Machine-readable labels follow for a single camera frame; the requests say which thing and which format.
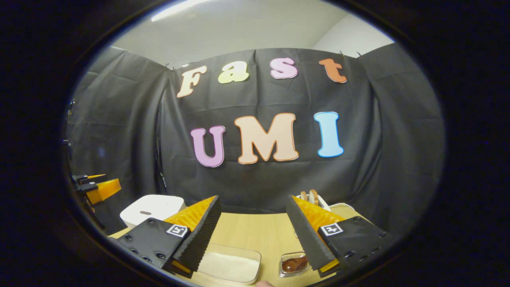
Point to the toast slice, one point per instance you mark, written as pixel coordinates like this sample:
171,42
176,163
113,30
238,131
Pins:
314,196
304,195

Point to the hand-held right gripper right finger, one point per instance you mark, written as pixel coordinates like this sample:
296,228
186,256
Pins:
308,239

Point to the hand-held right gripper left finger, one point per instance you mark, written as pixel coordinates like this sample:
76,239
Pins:
199,235

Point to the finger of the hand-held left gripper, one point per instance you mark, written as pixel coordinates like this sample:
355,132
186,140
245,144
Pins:
105,189
81,177

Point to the clear chopstick holder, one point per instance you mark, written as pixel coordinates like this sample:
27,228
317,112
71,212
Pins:
285,273

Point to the brown wooden spoon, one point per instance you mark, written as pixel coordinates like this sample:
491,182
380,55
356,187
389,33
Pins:
295,264

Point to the black backdrop cloth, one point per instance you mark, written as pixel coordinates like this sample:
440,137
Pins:
259,99

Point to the clear box of rice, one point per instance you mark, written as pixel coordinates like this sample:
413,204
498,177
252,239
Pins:
231,265

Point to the white toaster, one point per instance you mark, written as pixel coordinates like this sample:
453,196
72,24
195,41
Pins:
323,204

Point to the white rice cooker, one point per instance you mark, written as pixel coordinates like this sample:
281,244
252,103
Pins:
151,209

